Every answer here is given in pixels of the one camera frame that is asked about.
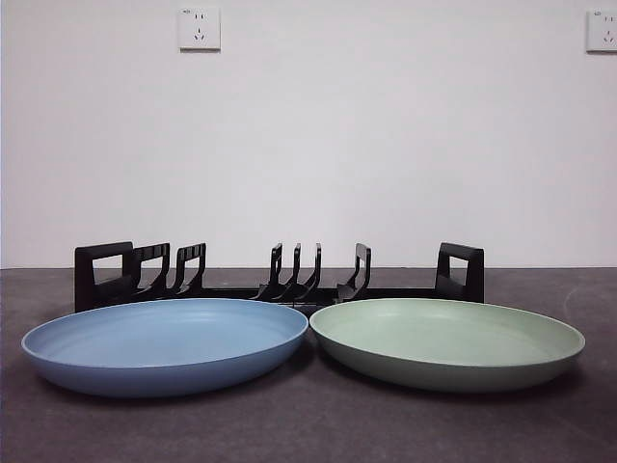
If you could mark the white wall socket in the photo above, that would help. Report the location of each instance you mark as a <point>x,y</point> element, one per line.
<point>200,28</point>
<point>602,31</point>

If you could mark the black plate rack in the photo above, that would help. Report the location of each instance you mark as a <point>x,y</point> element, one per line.
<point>448,289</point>

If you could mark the blue round plate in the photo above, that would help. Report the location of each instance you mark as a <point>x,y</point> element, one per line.
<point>159,337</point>

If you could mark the green round plate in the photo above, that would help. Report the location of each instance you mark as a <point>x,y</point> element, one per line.
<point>443,337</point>

